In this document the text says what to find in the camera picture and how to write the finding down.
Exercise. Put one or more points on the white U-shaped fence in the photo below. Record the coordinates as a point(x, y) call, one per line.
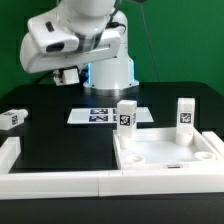
point(107, 182)

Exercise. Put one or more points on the white square table top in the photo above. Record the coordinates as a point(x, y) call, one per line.
point(156, 148)

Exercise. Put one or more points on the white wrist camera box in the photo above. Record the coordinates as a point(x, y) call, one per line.
point(50, 36)

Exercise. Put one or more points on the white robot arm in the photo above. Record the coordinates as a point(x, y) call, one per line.
point(77, 36)

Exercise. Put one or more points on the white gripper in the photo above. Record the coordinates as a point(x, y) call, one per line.
point(33, 60)

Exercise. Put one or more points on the white marker sheet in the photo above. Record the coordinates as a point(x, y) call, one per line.
point(104, 115)

